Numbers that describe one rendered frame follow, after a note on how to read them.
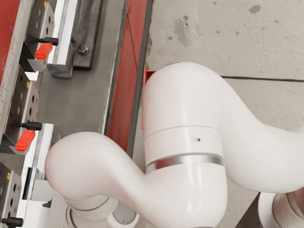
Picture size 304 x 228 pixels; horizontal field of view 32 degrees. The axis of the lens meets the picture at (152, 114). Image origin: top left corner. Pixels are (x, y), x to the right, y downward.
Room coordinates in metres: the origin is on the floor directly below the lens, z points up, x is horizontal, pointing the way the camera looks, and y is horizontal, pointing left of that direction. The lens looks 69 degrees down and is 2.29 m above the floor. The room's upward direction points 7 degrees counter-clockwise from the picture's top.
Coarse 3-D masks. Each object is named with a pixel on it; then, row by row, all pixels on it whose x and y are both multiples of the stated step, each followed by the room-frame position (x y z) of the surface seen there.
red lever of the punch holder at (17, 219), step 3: (3, 219) 0.21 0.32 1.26; (6, 219) 0.21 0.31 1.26; (9, 219) 0.21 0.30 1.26; (12, 219) 0.21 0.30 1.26; (15, 219) 0.21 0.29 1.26; (18, 219) 0.20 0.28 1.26; (21, 219) 0.20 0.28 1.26; (3, 222) 0.20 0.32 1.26; (6, 222) 0.20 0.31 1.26; (9, 222) 0.20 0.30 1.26; (12, 222) 0.20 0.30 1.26; (15, 222) 0.20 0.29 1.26; (18, 222) 0.20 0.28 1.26; (21, 222) 0.20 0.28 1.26; (9, 225) 0.19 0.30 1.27; (12, 225) 0.19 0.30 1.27; (15, 225) 0.19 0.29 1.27; (18, 225) 0.19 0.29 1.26; (21, 225) 0.19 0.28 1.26
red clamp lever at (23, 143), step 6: (24, 126) 0.40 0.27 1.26; (30, 126) 0.39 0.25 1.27; (36, 126) 0.39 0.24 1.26; (42, 126) 0.40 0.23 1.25; (24, 132) 0.37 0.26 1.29; (30, 132) 0.37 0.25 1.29; (24, 138) 0.36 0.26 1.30; (30, 138) 0.36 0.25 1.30; (18, 144) 0.34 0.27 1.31; (24, 144) 0.34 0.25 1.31; (30, 144) 0.35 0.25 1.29; (18, 150) 0.33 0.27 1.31; (24, 150) 0.33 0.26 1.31
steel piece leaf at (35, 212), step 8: (32, 200) 0.30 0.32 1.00; (32, 208) 0.28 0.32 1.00; (40, 208) 0.28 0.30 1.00; (48, 208) 0.27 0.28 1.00; (32, 216) 0.26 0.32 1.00; (40, 216) 0.26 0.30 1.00; (48, 216) 0.25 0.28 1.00; (24, 224) 0.24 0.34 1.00; (32, 224) 0.24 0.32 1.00; (40, 224) 0.24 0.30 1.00
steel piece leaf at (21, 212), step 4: (20, 200) 0.30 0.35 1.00; (24, 200) 0.30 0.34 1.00; (20, 204) 0.29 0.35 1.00; (24, 204) 0.29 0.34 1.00; (20, 208) 0.28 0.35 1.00; (24, 208) 0.28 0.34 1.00; (20, 212) 0.27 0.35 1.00; (24, 212) 0.27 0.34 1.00; (16, 216) 0.26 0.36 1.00; (20, 216) 0.26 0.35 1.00; (24, 216) 0.26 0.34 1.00
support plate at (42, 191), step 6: (36, 180) 0.35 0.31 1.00; (42, 180) 0.35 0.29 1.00; (36, 186) 0.33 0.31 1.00; (42, 186) 0.33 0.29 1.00; (48, 186) 0.33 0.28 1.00; (36, 192) 0.32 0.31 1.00; (42, 192) 0.32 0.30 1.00; (48, 192) 0.31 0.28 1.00; (54, 192) 0.31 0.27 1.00; (36, 198) 0.30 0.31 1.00; (42, 198) 0.30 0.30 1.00; (48, 198) 0.30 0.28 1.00
